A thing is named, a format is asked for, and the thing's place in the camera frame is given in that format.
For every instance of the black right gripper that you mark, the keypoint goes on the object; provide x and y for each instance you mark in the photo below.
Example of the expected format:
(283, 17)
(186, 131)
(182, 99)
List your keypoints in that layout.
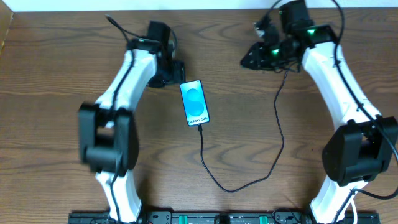
(259, 55)

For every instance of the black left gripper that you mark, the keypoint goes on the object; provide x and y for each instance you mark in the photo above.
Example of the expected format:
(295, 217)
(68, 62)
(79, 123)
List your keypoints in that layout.
(173, 73)

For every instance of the blue Samsung Galaxy smartphone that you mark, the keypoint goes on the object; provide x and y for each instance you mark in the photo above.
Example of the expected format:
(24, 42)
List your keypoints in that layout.
(194, 103)

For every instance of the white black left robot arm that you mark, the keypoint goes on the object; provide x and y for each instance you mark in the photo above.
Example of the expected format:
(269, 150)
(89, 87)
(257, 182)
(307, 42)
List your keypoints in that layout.
(108, 139)

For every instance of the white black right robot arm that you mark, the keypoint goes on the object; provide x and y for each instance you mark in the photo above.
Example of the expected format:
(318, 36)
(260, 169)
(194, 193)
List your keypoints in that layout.
(364, 140)

